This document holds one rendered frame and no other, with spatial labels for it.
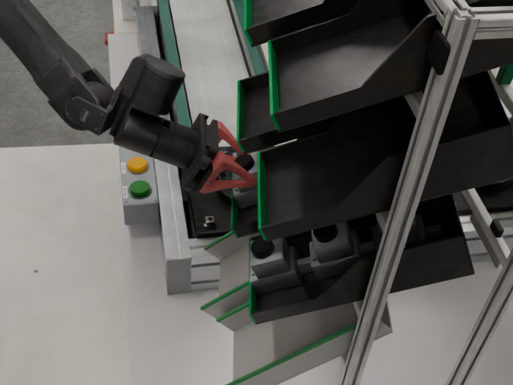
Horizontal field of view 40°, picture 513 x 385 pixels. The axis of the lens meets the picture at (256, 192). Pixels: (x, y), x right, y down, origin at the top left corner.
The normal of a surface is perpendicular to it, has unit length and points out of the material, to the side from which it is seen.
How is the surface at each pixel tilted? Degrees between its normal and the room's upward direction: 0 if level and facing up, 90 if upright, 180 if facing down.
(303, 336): 45
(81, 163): 0
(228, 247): 90
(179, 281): 90
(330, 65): 25
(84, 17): 0
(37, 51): 59
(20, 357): 0
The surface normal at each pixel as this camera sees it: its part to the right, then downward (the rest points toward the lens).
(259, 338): -0.66, -0.54
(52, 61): -0.25, 0.11
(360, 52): -0.36, -0.66
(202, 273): 0.18, 0.69
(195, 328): 0.07, -0.71
